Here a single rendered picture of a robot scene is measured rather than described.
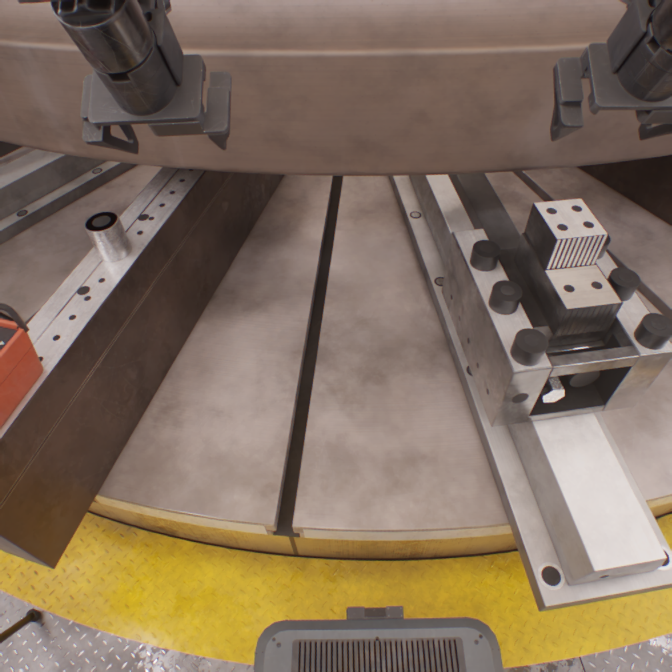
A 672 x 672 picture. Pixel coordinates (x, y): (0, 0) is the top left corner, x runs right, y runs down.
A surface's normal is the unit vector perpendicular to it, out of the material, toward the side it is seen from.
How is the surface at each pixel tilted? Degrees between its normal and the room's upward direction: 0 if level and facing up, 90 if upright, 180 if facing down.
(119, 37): 113
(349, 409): 0
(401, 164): 90
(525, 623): 0
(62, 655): 0
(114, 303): 90
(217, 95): 30
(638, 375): 90
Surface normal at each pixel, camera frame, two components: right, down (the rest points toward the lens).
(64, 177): 0.79, 0.45
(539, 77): 0.08, 0.76
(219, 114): -0.03, -0.18
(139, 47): 0.84, 0.53
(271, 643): -0.04, -0.64
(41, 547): 0.96, 0.18
